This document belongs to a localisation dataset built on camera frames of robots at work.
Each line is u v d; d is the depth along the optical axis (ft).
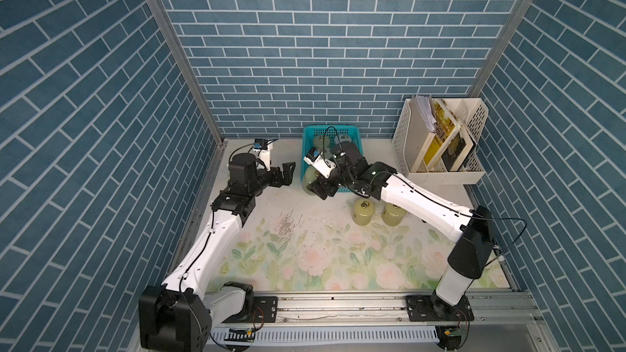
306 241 2.92
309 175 2.43
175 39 2.78
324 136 3.57
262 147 2.19
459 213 1.53
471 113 3.45
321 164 2.16
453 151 3.33
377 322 2.38
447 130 3.06
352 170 1.93
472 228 1.52
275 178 2.27
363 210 2.86
